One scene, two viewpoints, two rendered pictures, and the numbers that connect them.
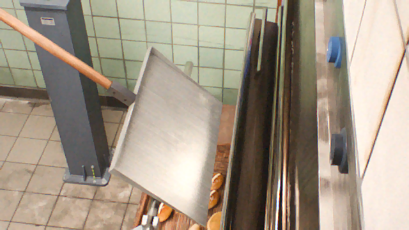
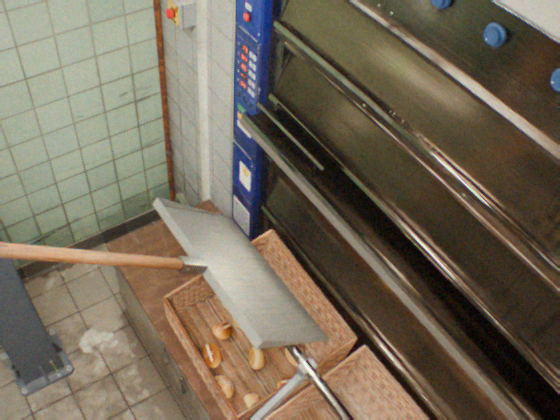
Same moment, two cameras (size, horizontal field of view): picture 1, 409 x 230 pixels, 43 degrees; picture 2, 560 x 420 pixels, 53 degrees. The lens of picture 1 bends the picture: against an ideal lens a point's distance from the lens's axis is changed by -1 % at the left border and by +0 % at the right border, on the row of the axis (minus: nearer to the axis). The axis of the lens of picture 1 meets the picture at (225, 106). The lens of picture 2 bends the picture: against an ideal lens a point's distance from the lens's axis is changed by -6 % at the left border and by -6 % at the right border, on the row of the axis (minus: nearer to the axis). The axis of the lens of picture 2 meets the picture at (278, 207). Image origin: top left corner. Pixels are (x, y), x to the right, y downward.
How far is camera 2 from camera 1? 88 cm
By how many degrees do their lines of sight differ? 29
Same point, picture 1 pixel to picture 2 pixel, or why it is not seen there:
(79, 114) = (24, 314)
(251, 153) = (383, 248)
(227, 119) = not seen: hidden behind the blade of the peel
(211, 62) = (103, 181)
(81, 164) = (37, 366)
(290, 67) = (439, 155)
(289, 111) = (483, 194)
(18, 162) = not seen: outside the picture
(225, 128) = not seen: hidden behind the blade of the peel
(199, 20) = (80, 142)
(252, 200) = (424, 287)
